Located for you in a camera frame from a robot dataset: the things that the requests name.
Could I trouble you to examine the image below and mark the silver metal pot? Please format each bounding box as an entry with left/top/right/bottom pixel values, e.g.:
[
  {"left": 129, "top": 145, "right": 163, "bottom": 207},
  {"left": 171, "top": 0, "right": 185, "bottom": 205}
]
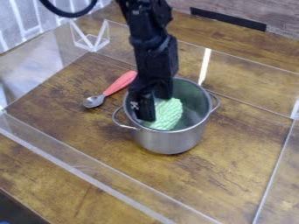
[{"left": 112, "top": 78, "right": 220, "bottom": 155}]

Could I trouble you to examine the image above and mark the black strip on table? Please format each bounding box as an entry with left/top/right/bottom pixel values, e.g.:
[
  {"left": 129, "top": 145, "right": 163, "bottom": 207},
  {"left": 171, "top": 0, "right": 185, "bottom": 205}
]
[{"left": 189, "top": 7, "right": 267, "bottom": 32}]

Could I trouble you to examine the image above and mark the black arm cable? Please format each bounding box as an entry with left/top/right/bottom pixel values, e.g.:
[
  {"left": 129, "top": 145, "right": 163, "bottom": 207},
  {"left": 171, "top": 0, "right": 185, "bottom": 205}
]
[{"left": 38, "top": 0, "right": 98, "bottom": 18}]

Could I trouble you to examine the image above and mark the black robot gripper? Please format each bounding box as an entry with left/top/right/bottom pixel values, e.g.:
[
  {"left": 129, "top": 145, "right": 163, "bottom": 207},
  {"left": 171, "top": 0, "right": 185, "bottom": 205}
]
[{"left": 128, "top": 35, "right": 179, "bottom": 122}]

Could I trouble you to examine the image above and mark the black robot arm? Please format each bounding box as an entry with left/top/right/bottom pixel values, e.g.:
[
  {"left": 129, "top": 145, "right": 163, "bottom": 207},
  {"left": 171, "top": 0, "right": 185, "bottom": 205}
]
[{"left": 116, "top": 0, "right": 179, "bottom": 122}]

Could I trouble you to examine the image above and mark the green bumpy gourd toy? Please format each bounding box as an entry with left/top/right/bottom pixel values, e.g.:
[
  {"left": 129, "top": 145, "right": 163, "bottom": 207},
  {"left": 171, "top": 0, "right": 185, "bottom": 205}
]
[{"left": 144, "top": 98, "right": 183, "bottom": 130}]

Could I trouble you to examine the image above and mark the clear acrylic corner bracket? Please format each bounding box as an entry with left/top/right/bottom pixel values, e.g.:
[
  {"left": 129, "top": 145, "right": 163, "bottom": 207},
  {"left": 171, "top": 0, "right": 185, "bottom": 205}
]
[{"left": 69, "top": 21, "right": 109, "bottom": 53}]

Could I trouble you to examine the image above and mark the red-handled metal spoon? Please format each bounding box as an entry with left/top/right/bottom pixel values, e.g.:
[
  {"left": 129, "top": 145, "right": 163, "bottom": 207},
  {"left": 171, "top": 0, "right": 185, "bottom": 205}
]
[{"left": 82, "top": 71, "right": 136, "bottom": 109}]

